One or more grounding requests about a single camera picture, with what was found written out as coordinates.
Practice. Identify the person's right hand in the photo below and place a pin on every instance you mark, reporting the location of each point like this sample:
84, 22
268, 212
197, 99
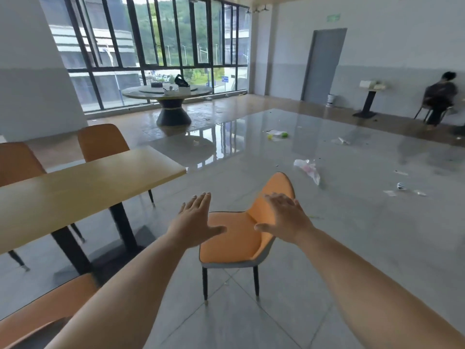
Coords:
287, 223

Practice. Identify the person's left hand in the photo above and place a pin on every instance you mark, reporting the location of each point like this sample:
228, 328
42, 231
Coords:
191, 223

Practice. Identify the person's left thumb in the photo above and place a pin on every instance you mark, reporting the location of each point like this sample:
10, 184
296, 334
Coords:
215, 232

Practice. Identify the person's right thumb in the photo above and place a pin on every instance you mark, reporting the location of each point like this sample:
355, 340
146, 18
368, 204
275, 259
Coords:
264, 227

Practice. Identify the person's right forearm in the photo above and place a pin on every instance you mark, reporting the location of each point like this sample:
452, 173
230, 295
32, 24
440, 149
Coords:
377, 290

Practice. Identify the person's left forearm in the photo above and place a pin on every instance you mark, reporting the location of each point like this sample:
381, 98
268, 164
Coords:
120, 301

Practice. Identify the orange chair with black legs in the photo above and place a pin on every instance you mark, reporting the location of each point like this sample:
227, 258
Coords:
40, 316
18, 167
236, 236
103, 141

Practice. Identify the crumpled white plastic bag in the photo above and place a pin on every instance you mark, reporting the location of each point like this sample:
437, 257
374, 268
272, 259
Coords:
308, 170

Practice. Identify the green and white litter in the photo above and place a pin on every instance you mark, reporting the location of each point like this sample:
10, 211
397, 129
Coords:
278, 134

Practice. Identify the light wooden rectangular table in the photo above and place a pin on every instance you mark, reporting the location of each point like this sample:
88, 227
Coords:
80, 192

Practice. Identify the small white paper cup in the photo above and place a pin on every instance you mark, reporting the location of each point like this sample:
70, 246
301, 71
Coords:
400, 186

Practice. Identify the white bucket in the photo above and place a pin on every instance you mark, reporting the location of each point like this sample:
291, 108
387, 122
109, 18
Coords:
331, 100

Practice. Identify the white tissue box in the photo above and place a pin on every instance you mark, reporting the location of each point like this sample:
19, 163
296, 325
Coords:
169, 91

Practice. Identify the black bag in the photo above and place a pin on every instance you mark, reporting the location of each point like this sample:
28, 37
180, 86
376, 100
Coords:
181, 81

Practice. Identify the white paper scrap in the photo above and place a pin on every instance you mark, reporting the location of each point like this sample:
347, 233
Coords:
419, 192

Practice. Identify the grey door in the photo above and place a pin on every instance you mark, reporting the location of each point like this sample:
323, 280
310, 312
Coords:
324, 65

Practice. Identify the white box on stand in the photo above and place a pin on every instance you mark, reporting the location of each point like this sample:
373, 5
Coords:
372, 84

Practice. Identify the black metal chair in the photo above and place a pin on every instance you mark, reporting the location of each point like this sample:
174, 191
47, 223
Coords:
423, 108

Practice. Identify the green exit sign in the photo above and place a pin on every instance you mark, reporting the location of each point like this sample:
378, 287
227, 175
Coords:
333, 17

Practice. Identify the round grey pedestal table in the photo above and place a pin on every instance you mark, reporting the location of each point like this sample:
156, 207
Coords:
174, 101

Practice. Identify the black pedestal stand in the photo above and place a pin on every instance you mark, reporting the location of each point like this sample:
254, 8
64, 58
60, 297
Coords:
367, 103

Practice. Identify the black-framed window wall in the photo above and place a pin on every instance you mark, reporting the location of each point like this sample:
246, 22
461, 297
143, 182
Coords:
152, 43

